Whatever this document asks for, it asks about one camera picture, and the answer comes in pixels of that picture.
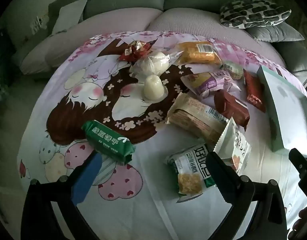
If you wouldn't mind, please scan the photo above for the red crinkled snack bag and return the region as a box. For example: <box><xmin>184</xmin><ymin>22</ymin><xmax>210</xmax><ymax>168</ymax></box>
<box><xmin>118</xmin><ymin>40</ymin><xmax>152</xmax><ymax>63</ymax></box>

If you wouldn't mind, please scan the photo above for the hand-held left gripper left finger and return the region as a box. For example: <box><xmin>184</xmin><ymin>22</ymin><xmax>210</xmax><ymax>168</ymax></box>
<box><xmin>20</xmin><ymin>152</ymin><xmax>102</xmax><ymax>240</ymax></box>

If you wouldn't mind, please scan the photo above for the printed cartoon blanket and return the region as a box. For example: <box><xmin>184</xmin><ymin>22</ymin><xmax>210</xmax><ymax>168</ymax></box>
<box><xmin>18</xmin><ymin>30</ymin><xmax>307</xmax><ymax>240</ymax></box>

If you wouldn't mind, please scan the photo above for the small pale green packet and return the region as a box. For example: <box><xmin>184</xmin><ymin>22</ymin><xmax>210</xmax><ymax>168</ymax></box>
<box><xmin>221</xmin><ymin>60</ymin><xmax>244</xmax><ymax>80</ymax></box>

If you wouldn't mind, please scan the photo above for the white serrated snack packet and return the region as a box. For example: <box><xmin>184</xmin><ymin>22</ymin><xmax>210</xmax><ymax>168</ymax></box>
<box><xmin>214</xmin><ymin>117</ymin><xmax>251</xmax><ymax>174</ymax></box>

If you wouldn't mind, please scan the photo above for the beige cracker packet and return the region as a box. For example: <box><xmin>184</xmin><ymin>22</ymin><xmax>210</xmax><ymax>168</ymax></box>
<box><xmin>167</xmin><ymin>92</ymin><xmax>230</xmax><ymax>144</ymax></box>

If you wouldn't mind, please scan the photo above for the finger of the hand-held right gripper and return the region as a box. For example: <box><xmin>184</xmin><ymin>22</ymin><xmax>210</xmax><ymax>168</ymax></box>
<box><xmin>289</xmin><ymin>148</ymin><xmax>307</xmax><ymax>178</ymax></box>

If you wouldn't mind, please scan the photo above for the orange cake packet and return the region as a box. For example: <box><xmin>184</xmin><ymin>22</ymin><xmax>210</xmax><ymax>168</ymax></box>
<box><xmin>175</xmin><ymin>41</ymin><xmax>223</xmax><ymax>65</ymax></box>

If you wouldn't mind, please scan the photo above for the grey leather cushion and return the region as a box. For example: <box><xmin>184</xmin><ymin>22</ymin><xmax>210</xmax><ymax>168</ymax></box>
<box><xmin>276</xmin><ymin>40</ymin><xmax>307</xmax><ymax>73</ymax></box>

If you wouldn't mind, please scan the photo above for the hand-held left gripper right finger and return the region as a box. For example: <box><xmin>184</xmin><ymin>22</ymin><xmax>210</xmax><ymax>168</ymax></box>
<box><xmin>206</xmin><ymin>151</ymin><xmax>288</xmax><ymax>240</ymax></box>

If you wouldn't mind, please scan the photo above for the purple cake roll packet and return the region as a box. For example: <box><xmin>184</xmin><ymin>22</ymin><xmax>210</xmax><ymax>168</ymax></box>
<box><xmin>181</xmin><ymin>70</ymin><xmax>241</xmax><ymax>98</ymax></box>

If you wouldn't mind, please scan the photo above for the person's right hand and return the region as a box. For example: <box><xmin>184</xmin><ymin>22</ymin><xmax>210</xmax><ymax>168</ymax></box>
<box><xmin>289</xmin><ymin>206</ymin><xmax>307</xmax><ymax>240</ymax></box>

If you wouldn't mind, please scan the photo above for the grey quilted pillow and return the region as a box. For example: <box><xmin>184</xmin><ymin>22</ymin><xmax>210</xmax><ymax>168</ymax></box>
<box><xmin>246</xmin><ymin>21</ymin><xmax>305</xmax><ymax>43</ymax></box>

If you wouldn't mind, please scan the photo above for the pale pink sofa seat cover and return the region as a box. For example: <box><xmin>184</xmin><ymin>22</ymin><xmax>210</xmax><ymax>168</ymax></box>
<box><xmin>20</xmin><ymin>7</ymin><xmax>286</xmax><ymax>75</ymax></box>

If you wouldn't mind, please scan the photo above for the green biscuit packet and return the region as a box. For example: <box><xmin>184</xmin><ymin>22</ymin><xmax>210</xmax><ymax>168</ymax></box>
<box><xmin>81</xmin><ymin>120</ymin><xmax>136</xmax><ymax>165</ymax></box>

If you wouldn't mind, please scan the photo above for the grey green sofa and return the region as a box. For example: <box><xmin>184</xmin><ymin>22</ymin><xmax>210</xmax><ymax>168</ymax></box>
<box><xmin>0</xmin><ymin>0</ymin><xmax>307</xmax><ymax>85</ymax></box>

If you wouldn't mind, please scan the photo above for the green and white snack packet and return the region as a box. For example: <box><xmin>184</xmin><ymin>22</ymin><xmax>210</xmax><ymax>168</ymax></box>
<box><xmin>166</xmin><ymin>144</ymin><xmax>219</xmax><ymax>203</ymax></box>

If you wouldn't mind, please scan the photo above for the clear packet with white buns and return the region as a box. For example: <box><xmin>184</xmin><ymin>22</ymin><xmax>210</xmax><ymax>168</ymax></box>
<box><xmin>130</xmin><ymin>51</ymin><xmax>185</xmax><ymax>77</ymax></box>

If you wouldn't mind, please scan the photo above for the pale jelly cup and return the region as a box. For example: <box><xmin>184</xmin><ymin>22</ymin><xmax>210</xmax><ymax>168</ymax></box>
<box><xmin>143</xmin><ymin>74</ymin><xmax>168</xmax><ymax>100</ymax></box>

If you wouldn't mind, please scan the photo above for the white paper bag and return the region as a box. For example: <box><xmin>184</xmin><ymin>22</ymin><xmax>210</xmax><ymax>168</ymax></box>
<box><xmin>31</xmin><ymin>0</ymin><xmax>89</xmax><ymax>35</ymax></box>

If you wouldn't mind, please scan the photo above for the black and white patterned pillow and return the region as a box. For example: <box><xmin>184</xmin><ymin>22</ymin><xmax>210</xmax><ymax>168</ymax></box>
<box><xmin>220</xmin><ymin>0</ymin><xmax>291</xmax><ymax>29</ymax></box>

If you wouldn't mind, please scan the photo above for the mint green box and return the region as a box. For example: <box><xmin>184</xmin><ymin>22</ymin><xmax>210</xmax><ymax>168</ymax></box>
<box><xmin>257</xmin><ymin>66</ymin><xmax>307</xmax><ymax>153</ymax></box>

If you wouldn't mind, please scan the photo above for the dark red snack packet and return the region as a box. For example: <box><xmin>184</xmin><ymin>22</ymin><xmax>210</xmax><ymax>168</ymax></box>
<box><xmin>214</xmin><ymin>89</ymin><xmax>251</xmax><ymax>132</ymax></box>

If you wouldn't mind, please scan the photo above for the red orange snack packet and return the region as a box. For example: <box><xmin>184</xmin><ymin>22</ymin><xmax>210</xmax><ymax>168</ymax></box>
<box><xmin>244</xmin><ymin>70</ymin><xmax>266</xmax><ymax>113</ymax></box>

